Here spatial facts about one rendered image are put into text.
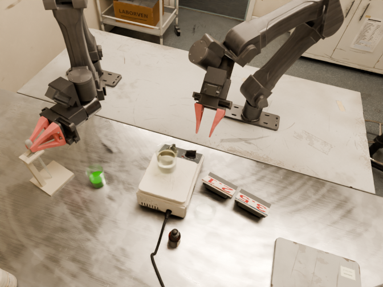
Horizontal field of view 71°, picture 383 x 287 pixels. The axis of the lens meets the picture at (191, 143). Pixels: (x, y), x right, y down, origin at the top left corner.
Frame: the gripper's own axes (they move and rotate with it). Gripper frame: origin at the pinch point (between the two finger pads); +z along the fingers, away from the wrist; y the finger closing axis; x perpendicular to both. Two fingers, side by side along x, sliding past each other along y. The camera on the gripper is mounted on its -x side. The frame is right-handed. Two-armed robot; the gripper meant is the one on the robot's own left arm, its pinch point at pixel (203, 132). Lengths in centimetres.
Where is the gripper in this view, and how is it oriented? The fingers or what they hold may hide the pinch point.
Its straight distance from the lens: 70.3
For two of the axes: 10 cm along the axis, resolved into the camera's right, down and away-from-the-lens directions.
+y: 9.5, 2.7, -1.2
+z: -2.7, 9.6, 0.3
